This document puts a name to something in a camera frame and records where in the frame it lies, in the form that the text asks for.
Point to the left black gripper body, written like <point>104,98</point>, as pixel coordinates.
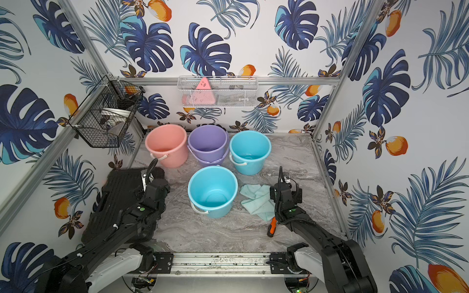
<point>151,177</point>

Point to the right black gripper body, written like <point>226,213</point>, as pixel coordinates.
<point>297,196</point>

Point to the mint green microfiber cloth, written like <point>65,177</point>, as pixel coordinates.
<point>258,201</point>

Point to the pink plastic bucket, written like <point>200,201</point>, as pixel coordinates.
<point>169,145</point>

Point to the teal bucket with white handle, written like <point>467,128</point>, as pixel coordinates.
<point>248,152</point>

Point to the purple plastic bucket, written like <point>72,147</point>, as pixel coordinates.
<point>209,145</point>

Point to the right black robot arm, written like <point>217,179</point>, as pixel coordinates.
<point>326,245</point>

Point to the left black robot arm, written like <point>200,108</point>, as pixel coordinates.
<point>92,268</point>

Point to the black ribbed case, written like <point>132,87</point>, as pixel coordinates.
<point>123,188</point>

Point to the pink triangular sponge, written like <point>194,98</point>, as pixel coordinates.
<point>202,95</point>

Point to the orange handled screwdriver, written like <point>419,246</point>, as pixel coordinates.
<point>272,228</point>

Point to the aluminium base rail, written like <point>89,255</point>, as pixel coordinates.
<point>295,263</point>

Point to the black wire basket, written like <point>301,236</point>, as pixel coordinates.
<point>103,119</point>

